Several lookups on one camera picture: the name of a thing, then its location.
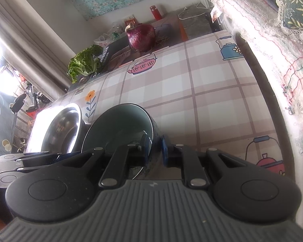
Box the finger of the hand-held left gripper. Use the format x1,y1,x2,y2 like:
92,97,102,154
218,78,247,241
15,154,66,173
0,151,51,162

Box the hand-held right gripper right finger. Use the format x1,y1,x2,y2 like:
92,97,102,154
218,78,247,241
161,136,249,189

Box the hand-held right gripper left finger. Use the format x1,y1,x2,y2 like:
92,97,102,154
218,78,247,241
54,134,153,188

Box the green ceramic bowl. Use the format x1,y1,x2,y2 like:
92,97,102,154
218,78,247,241
81,103,166,180

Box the small steel basin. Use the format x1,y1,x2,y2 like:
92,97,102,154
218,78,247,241
41,103,83,154

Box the grey cloth with circles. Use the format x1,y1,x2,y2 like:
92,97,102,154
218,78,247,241
0,88,17,154

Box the wheelchair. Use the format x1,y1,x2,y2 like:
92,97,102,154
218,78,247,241
9,81,51,115

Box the black cardboard box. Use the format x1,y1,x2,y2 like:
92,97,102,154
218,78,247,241
68,34,135,91

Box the napa cabbage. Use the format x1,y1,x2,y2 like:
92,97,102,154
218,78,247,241
67,45,104,83

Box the red cabbage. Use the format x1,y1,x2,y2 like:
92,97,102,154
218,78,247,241
126,23,156,52

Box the white plastic bag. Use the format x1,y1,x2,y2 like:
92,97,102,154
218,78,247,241
93,34,109,47

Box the beige curtain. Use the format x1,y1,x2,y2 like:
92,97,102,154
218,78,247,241
0,0,74,94

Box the red thermos bottle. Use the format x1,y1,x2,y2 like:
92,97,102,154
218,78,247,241
149,5,162,21

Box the white quilted blanket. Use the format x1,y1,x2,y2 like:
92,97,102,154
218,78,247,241
194,0,303,172

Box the white cable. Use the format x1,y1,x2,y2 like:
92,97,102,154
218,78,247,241
177,2,213,21

